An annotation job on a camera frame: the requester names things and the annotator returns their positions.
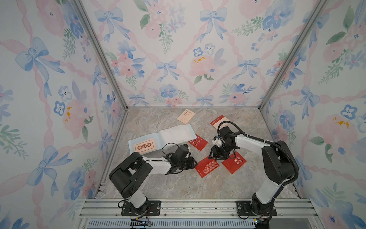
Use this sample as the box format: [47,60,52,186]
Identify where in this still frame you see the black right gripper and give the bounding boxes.
[207,143,234,159]

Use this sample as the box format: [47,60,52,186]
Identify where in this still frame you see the cream card red circles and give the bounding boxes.
[132,138,157,155]

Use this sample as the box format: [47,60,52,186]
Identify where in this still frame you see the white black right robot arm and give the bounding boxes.
[209,126,299,215]

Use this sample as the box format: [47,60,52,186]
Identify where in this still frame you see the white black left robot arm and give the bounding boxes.
[109,144,198,211]

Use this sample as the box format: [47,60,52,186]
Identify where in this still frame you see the red card gold text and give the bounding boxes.
[222,151,247,174]

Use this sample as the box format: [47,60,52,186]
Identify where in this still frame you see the red card white text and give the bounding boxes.
[195,157,219,178]

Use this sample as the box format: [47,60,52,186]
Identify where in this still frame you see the red money card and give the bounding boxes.
[188,135,208,151]

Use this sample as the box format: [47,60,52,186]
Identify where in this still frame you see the red and cream card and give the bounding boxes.
[210,115,229,129]

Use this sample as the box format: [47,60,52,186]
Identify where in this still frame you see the pink good luck card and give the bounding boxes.
[177,109,195,125]

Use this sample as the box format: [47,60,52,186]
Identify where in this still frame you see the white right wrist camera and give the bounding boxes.
[212,136,224,147]

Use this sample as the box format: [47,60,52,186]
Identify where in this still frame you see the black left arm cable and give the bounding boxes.
[161,142,184,161]

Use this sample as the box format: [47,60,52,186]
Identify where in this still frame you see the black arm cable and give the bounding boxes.
[161,142,184,161]
[216,121,299,187]

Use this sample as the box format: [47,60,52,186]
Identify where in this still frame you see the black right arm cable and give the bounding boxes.
[216,121,299,187]

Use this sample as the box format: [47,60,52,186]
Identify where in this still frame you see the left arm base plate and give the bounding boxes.
[120,200,161,217]

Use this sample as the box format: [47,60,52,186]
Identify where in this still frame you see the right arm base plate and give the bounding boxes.
[235,200,277,217]

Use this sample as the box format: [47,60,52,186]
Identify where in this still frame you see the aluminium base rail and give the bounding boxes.
[75,199,324,229]

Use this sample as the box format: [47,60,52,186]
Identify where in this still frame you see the aluminium corner post right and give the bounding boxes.
[258,0,328,112]

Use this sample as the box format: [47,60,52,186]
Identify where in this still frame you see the aluminium corner post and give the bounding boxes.
[71,0,128,112]
[258,0,328,112]

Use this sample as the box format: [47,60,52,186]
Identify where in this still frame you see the aluminium corner post left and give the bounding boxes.
[71,0,128,112]

